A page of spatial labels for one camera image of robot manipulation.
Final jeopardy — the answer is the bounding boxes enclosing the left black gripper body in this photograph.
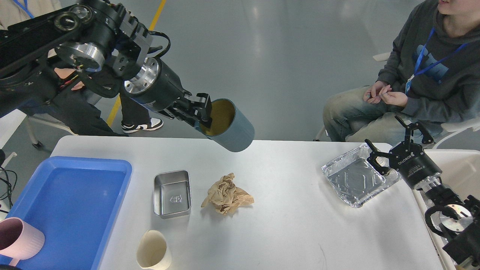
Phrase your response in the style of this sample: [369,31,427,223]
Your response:
[124,57,188,112]

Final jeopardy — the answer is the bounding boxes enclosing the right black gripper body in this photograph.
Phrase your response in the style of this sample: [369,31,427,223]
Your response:
[388,143,442,189]

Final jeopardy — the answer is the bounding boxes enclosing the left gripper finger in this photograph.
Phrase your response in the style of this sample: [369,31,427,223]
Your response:
[161,106,212,128]
[182,92,212,108]

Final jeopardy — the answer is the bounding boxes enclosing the dark teal mug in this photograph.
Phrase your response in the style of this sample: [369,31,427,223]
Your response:
[194,99,254,152]

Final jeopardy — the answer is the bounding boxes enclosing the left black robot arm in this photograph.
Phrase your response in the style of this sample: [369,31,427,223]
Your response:
[1,0,212,128]

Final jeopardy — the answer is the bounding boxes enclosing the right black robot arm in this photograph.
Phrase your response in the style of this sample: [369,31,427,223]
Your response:
[365,115,480,270]

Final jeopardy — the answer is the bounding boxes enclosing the white chair of right person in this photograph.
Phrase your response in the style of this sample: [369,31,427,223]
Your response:
[373,52,480,150]

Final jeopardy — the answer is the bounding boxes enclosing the aluminium foil tray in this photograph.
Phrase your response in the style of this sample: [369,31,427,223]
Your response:
[322,143,402,208]

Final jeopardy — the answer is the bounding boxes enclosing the person in grey hoodie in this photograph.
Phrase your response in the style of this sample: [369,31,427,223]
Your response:
[322,0,480,146]

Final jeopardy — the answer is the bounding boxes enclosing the small steel rectangular tin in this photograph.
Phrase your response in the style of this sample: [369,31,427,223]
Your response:
[153,170,192,219]

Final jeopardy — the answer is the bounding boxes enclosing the person in beige shirt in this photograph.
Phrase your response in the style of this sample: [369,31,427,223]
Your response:
[0,0,164,136]

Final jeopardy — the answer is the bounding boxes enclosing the crumpled brown paper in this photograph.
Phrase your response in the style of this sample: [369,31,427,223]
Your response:
[201,172,254,215]

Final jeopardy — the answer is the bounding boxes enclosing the grey office chair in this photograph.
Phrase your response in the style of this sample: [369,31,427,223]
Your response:
[22,86,105,150]

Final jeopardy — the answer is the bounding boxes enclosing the blue plastic tray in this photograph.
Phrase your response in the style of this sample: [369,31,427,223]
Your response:
[7,156,132,270]

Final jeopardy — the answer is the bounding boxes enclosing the cream paper cup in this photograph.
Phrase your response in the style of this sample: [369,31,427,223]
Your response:
[136,229,173,270]

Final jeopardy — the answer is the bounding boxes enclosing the white side table left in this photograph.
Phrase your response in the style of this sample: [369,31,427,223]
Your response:
[0,109,26,149]

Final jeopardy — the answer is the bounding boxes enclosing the pink ribbed mug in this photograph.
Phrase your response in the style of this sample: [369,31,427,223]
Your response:
[0,217,46,268]

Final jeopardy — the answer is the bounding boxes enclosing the black cables at left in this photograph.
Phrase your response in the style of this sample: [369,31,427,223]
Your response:
[0,150,18,214]

